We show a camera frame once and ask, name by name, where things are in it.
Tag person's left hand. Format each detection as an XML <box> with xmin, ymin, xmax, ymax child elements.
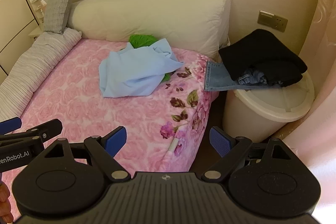
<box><xmin>0</xmin><ymin>183</ymin><xmax>14</xmax><ymax>224</ymax></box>

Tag grey checked pillow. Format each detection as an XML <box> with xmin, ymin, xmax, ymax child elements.
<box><xmin>42</xmin><ymin>0</ymin><xmax>75</xmax><ymax>35</ymax></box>

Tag black garment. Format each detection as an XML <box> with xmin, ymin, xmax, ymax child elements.
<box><xmin>218</xmin><ymin>29</ymin><xmax>308</xmax><ymax>88</ymax></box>

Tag striped grey duvet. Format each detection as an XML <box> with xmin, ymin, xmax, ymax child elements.
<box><xmin>0</xmin><ymin>28</ymin><xmax>82</xmax><ymax>125</ymax></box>

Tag brass wall socket panel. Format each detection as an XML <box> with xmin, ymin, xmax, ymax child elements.
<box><xmin>257</xmin><ymin>10</ymin><xmax>288</xmax><ymax>33</ymax></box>

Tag pink curtain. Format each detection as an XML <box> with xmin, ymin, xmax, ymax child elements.
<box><xmin>282</xmin><ymin>0</ymin><xmax>336</xmax><ymax>214</ymax></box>

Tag small white tag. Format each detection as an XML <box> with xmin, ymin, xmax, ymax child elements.
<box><xmin>168</xmin><ymin>138</ymin><xmax>179</xmax><ymax>154</ymax></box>

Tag large white pillow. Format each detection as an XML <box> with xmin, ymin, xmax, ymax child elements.
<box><xmin>69</xmin><ymin>0</ymin><xmax>232</xmax><ymax>62</ymax></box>

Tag pink floral blanket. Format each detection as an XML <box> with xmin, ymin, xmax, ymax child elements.
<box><xmin>0</xmin><ymin>38</ymin><xmax>219</xmax><ymax>224</ymax></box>

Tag light blue garment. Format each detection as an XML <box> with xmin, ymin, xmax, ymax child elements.
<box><xmin>98</xmin><ymin>38</ymin><xmax>184</xmax><ymax>98</ymax></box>

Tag cream wardrobe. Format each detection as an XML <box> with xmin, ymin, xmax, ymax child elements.
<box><xmin>0</xmin><ymin>0</ymin><xmax>37</xmax><ymax>77</ymax></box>

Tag small white shelf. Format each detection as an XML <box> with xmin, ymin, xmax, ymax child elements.
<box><xmin>28</xmin><ymin>0</ymin><xmax>48</xmax><ymax>42</ymax></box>

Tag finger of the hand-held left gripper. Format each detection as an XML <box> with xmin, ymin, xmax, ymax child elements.
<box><xmin>0</xmin><ymin>117</ymin><xmax>23</xmax><ymax>136</ymax></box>
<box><xmin>16</xmin><ymin>120</ymin><xmax>63</xmax><ymax>144</ymax></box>

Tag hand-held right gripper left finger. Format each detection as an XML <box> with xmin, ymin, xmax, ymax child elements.
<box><xmin>43</xmin><ymin>126</ymin><xmax>132</xmax><ymax>183</ymax></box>

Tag green knit garment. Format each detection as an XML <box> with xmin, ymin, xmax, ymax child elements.
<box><xmin>119</xmin><ymin>34</ymin><xmax>171</xmax><ymax>82</ymax></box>

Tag white plastic bin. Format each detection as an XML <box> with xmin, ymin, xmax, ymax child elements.
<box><xmin>223</xmin><ymin>73</ymin><xmax>315</xmax><ymax>143</ymax></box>

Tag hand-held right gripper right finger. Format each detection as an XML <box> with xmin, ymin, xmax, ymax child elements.
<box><xmin>201</xmin><ymin>126</ymin><xmax>293</xmax><ymax>184</ymax></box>

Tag blue jeans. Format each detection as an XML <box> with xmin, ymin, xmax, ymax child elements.
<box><xmin>203</xmin><ymin>60</ymin><xmax>282</xmax><ymax>92</ymax></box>

